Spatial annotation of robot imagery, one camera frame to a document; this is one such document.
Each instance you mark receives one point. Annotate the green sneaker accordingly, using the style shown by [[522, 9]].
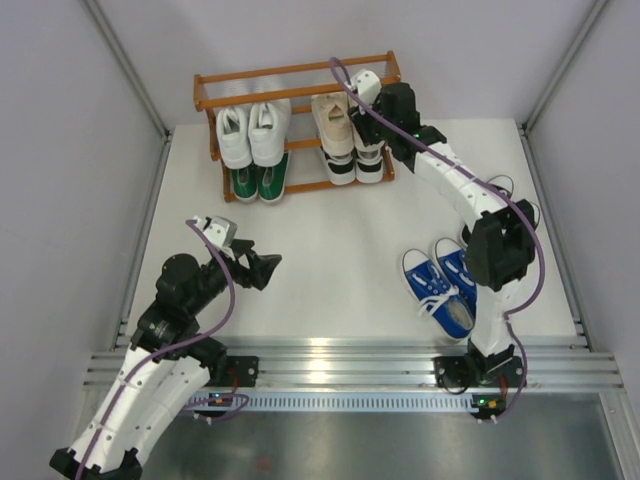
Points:
[[271, 181], [244, 184]]

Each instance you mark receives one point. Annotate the slotted grey cable duct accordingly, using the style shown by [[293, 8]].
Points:
[[421, 401]]

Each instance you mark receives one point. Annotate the black canvas sneaker upper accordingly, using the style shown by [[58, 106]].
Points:
[[504, 184]]

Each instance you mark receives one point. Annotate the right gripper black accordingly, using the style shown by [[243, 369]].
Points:
[[361, 118]]

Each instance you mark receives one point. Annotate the wooden two-tier shoe rack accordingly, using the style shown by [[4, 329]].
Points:
[[303, 136]]

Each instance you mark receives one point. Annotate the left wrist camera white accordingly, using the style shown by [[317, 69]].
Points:
[[216, 232]]

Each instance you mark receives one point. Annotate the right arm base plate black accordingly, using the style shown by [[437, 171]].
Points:
[[458, 373]]

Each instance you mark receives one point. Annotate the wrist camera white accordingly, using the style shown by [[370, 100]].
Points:
[[216, 232], [366, 84]]

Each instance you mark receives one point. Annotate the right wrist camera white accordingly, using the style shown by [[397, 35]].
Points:
[[366, 84]]

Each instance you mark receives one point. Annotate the beige sneaker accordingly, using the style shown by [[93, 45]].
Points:
[[334, 128], [367, 150]]

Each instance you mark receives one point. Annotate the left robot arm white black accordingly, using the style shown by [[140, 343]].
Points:
[[167, 361]]

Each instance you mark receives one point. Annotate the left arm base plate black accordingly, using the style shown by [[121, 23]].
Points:
[[234, 371]]

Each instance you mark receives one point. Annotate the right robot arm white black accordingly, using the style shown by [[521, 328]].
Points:
[[501, 241]]

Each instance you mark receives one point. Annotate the blue sneaker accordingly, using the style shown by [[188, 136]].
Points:
[[450, 257], [437, 297]]

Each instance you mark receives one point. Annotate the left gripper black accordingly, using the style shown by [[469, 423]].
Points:
[[261, 267]]

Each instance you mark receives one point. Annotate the aluminium mounting rail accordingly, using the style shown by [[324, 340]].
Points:
[[556, 364]]

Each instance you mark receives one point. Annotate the black white sneaker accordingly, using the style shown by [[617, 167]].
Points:
[[369, 170], [340, 169]]

